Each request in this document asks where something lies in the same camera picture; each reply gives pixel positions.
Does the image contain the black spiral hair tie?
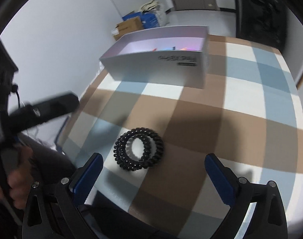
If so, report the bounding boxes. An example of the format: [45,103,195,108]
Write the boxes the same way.
[125,129,165,166]
[113,127,160,173]

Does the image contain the plaid checkered table cloth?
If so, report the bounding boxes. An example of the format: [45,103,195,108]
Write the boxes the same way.
[58,36,303,238]

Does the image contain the brown cardboard box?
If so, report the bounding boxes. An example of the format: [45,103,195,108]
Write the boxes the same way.
[111,17,144,40]

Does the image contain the grey cardboard box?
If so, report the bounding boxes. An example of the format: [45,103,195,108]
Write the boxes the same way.
[100,25,209,88]

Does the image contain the black large bag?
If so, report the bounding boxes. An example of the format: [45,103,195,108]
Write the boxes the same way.
[235,0,287,52]

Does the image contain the blue cardboard box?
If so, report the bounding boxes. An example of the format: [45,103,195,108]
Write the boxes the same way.
[122,11,160,29]

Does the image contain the beige tote bag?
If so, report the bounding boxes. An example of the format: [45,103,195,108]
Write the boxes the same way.
[140,0,168,27]

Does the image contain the person's left hand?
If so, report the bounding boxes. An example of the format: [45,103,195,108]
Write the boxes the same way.
[7,144,34,210]

